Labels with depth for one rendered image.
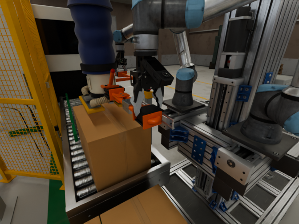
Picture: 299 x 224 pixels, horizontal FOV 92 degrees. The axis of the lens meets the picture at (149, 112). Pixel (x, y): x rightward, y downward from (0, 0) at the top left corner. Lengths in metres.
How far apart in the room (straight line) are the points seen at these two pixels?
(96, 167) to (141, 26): 0.76
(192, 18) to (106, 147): 0.73
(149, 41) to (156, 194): 0.89
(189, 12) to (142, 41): 0.14
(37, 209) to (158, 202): 1.28
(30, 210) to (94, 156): 1.20
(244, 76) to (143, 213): 0.94
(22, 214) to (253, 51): 2.18
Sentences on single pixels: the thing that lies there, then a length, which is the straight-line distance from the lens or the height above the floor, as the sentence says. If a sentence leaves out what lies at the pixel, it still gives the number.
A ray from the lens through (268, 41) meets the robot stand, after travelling 0.91.
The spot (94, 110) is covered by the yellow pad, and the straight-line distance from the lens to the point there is 0.91.
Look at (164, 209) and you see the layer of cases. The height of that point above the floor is 0.54.
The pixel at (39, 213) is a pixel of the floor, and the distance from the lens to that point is 1.92.
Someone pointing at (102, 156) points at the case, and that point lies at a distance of 0.91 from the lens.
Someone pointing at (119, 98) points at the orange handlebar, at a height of 1.19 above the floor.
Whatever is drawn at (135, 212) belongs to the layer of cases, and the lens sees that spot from 1.00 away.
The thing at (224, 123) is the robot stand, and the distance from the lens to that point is 0.96.
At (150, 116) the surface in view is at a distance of 0.47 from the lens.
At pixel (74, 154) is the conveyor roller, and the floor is 0.54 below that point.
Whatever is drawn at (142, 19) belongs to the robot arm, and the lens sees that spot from 0.45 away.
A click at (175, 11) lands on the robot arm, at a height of 1.48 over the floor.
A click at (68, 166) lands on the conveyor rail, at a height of 0.59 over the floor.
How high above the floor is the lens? 1.40
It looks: 24 degrees down
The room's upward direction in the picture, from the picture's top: straight up
